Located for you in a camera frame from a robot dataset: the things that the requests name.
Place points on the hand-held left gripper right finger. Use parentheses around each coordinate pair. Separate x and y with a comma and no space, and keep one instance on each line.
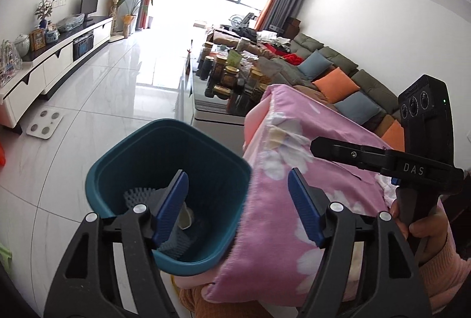
(305,207)

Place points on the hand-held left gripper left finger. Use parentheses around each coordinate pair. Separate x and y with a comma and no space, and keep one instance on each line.
(173,207)

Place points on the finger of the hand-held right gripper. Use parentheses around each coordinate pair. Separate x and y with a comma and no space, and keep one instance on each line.
(346,153)

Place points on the teal plastic waste bin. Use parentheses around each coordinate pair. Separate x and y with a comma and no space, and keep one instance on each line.
(206,163)

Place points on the person's right hand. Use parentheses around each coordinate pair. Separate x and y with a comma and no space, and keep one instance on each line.
(434,233)

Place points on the crumpled white paper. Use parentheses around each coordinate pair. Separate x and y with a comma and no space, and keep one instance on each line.
(186,218)

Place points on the orange cushion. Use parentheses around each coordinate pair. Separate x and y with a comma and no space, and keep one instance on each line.
(335,84)
(393,137)

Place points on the grey ribbed packaging piece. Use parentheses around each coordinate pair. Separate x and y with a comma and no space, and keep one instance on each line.
(176,244)

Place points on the blue-grey cushion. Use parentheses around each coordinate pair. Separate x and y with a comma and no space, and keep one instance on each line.
(357,108)
(314,64)

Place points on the pink floral blanket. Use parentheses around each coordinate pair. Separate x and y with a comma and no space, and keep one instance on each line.
(287,126)

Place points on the olive green sofa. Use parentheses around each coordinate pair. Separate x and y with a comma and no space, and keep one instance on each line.
(353,67)

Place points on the plain pink cloth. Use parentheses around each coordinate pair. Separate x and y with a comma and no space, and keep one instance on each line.
(254,126)

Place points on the red cloth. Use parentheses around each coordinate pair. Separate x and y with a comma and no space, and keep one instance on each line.
(293,58)

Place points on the white coffee table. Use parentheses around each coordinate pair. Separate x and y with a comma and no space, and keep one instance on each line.
(186,97)

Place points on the pile of clothes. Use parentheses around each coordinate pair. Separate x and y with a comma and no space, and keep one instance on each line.
(274,42)

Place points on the brown box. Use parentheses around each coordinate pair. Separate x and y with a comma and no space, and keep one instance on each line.
(293,27)

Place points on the group of glass jars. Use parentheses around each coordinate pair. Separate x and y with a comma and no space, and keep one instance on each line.
(228,78)

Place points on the green packet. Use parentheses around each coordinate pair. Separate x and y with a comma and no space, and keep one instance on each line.
(233,58)

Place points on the white bathroom scale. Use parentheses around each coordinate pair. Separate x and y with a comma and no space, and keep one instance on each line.
(45,123)

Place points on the black bag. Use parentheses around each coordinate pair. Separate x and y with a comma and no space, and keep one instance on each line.
(248,34)

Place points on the white and black TV cabinet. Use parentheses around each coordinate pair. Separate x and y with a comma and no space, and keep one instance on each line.
(55,60)

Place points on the wrapped glass dish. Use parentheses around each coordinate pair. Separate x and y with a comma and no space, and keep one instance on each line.
(71,23)

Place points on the blue and white porcelain jar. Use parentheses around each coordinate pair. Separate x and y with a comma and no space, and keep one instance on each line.
(52,35)

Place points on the clear plastic bag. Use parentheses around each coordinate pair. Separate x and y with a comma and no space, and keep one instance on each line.
(9,64)

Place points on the black monitor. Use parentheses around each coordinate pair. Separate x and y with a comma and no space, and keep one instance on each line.
(90,3)

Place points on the white lidded jar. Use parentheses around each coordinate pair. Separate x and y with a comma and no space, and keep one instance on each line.
(22,45)

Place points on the small potted plant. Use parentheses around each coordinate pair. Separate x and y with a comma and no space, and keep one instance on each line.
(45,9)

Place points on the wooden picture frame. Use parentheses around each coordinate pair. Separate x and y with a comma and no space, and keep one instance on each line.
(37,39)

